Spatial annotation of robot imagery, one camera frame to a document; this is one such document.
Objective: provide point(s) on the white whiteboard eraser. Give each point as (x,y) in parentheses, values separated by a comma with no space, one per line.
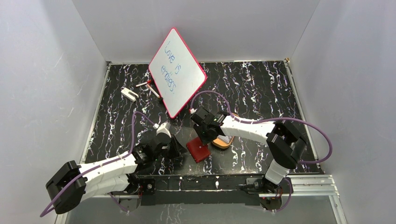
(129,94)

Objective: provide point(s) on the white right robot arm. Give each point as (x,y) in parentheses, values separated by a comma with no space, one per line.
(284,141)

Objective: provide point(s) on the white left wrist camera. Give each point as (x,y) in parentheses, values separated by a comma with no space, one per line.
(163,128)

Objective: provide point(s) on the orange oval tray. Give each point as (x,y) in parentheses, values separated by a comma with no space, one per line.
(219,144)

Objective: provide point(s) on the pink framed whiteboard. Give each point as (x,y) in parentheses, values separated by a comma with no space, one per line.
(176,73)

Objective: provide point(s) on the red leather card holder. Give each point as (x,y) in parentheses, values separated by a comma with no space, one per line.
(198,150)

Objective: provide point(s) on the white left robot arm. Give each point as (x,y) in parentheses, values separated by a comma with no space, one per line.
(74,183)

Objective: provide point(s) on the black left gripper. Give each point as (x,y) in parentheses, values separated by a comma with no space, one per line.
(173,145)

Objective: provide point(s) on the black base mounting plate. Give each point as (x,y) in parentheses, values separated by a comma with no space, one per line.
(199,189)

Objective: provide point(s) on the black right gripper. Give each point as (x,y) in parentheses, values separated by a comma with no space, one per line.
(205,141)

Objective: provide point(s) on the red capped marker pen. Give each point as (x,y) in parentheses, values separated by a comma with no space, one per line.
(145,83)

